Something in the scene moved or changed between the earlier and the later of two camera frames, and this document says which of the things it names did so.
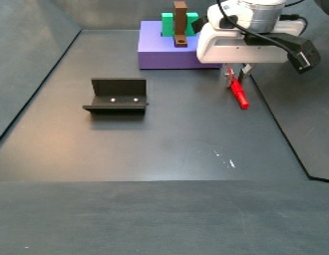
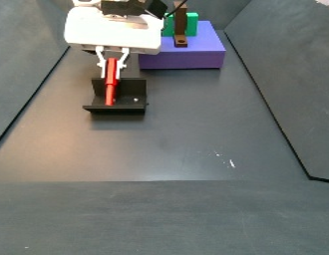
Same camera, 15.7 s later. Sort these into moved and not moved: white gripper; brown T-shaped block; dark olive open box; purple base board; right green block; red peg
Moved: red peg; white gripper
Not moved: dark olive open box; purple base board; brown T-shaped block; right green block
